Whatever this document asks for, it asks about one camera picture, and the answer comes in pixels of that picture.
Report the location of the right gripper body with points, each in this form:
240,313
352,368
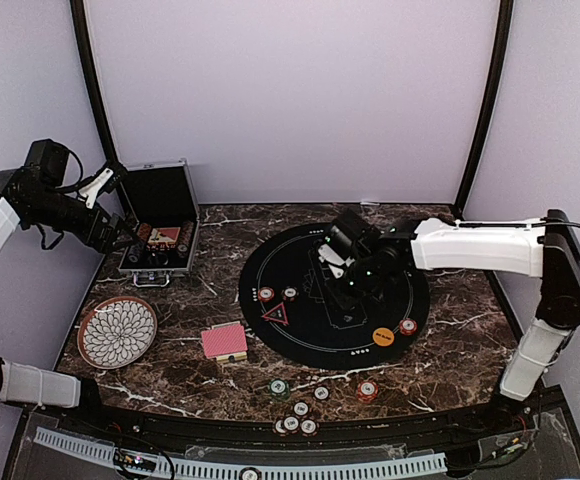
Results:
365,282

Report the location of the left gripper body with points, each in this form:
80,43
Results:
90,237

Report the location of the red 5 chips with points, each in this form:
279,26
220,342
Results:
265,294
408,327

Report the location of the orange big blind button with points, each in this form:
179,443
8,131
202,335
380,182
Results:
383,337

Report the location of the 100 chips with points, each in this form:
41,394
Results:
290,294

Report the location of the red triangle all-in marker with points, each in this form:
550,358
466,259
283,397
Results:
277,314

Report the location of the red 5 chip stack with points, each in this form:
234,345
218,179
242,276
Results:
367,391

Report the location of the black orange 100 chip stack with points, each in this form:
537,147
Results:
321,393

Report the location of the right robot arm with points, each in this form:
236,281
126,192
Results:
545,248

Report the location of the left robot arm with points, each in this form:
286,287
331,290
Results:
25,201

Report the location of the purple chip roll in case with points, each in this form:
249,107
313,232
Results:
134,253

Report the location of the orange chip roll in case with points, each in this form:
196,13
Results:
144,231

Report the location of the red card box in case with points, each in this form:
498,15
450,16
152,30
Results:
163,238

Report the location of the aluminium poker chip case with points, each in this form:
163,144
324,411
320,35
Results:
161,195

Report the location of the brown chip roll in case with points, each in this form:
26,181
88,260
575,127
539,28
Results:
184,239

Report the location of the black round poker mat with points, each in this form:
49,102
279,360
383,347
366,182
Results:
320,334

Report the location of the floral ceramic plate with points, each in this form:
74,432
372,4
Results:
117,332

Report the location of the red-backed card deck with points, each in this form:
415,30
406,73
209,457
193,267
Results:
224,340

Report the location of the green 20 chip stack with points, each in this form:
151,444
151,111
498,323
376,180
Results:
279,389

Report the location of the gold blue card box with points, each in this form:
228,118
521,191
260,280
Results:
232,357

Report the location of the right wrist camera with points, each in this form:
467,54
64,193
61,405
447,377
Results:
333,261

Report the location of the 100 chip on rail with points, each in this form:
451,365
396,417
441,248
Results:
278,428

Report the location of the white slotted cable duct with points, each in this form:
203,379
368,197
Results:
157,466

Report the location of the fallen 100 chip on duct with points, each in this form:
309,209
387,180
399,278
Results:
250,473

